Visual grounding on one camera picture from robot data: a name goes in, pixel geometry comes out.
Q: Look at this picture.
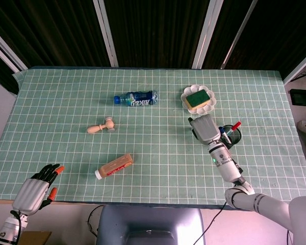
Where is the blue-capped white marker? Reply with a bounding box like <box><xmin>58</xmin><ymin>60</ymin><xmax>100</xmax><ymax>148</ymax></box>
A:
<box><xmin>218</xmin><ymin>126</ymin><xmax>232</xmax><ymax>144</ymax></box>

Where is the black electronic device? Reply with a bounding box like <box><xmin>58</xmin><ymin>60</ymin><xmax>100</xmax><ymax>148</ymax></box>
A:
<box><xmin>289</xmin><ymin>88</ymin><xmax>306</xmax><ymax>107</ymax></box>

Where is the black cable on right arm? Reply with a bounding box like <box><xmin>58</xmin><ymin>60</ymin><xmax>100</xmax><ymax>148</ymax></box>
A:
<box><xmin>193</xmin><ymin>201</ymin><xmax>228</xmax><ymax>245</ymax></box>

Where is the grey robot torso base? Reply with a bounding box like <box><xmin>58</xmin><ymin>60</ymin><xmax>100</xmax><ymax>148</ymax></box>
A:
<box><xmin>96</xmin><ymin>205</ymin><xmax>206</xmax><ymax>245</ymax></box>

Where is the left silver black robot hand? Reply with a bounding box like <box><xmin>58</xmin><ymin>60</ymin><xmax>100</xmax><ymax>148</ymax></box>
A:
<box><xmin>12</xmin><ymin>163</ymin><xmax>65</xmax><ymax>215</ymax></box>

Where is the brown tea bottle white cap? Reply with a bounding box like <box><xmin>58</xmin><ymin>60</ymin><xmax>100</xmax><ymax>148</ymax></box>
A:
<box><xmin>94</xmin><ymin>153</ymin><xmax>134</xmax><ymax>180</ymax></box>

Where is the brown cardboard box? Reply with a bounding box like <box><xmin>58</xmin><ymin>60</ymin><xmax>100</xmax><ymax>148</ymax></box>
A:
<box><xmin>0</xmin><ymin>231</ymin><xmax>53</xmax><ymax>245</ymax></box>

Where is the green yellow sponge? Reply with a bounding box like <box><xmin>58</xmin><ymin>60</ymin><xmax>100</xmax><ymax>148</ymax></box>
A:
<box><xmin>185</xmin><ymin>89</ymin><xmax>211</xmax><ymax>112</ymax></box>

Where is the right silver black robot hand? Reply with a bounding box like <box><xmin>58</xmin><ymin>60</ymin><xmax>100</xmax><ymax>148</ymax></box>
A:
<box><xmin>188</xmin><ymin>114</ymin><xmax>221</xmax><ymax>145</ymax></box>

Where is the green checked tablecloth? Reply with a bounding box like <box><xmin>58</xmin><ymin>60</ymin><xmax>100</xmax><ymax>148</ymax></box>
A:
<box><xmin>0</xmin><ymin>66</ymin><xmax>306</xmax><ymax>210</ymax></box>

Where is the blue drink bottle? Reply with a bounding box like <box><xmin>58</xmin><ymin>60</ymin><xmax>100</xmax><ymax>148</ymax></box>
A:
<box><xmin>114</xmin><ymin>90</ymin><xmax>159</xmax><ymax>107</ymax></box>

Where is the white frame post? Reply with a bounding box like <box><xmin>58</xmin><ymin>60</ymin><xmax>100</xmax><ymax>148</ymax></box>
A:
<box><xmin>220</xmin><ymin>0</ymin><xmax>259</xmax><ymax>70</ymax></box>
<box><xmin>93</xmin><ymin>0</ymin><xmax>119</xmax><ymax>68</ymax></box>
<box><xmin>192</xmin><ymin>0</ymin><xmax>224</xmax><ymax>69</ymax></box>
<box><xmin>283</xmin><ymin>47</ymin><xmax>306</xmax><ymax>85</ymax></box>
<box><xmin>0</xmin><ymin>24</ymin><xmax>29</xmax><ymax>74</ymax></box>

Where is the black mesh pen holder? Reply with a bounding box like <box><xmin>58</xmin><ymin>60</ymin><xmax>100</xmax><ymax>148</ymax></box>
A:
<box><xmin>218</xmin><ymin>124</ymin><xmax>244</xmax><ymax>151</ymax></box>

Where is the black curtain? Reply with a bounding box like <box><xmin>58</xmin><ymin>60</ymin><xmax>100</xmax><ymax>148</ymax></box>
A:
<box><xmin>0</xmin><ymin>0</ymin><xmax>306</xmax><ymax>95</ymax></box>

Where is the black cable beside torso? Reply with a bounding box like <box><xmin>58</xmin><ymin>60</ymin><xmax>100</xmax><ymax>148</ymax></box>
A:
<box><xmin>87</xmin><ymin>205</ymin><xmax>105</xmax><ymax>237</ymax></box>

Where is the white flower-shaped plate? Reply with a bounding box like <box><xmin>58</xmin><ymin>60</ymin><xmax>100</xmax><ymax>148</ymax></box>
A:
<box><xmin>181</xmin><ymin>85</ymin><xmax>217</xmax><ymax>115</ymax></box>

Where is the small wooden mallet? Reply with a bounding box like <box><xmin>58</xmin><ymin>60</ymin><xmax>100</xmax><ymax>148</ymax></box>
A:
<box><xmin>87</xmin><ymin>117</ymin><xmax>115</xmax><ymax>134</ymax></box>

